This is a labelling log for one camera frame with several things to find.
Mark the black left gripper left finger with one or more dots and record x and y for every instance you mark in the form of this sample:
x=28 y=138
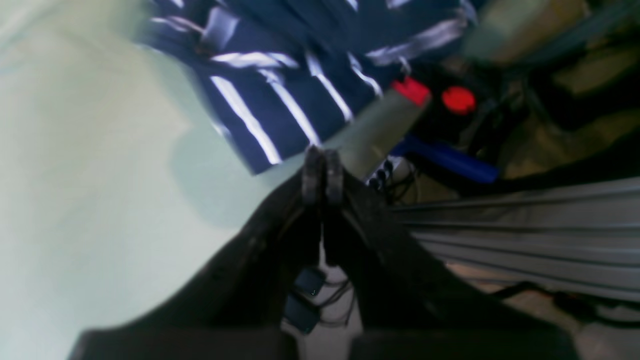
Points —
x=232 y=308

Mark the light green table cloth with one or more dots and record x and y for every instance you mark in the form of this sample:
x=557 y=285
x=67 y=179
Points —
x=115 y=186

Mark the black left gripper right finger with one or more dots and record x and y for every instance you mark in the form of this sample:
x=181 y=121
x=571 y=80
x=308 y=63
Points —
x=410 y=305

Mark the aluminium frame rail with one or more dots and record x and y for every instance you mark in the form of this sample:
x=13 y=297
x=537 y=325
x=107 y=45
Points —
x=584 y=239

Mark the navy white striped T-shirt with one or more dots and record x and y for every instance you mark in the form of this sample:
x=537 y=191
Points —
x=283 y=75

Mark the blue orange clamp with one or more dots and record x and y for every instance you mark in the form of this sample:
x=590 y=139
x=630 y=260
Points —
x=450 y=106

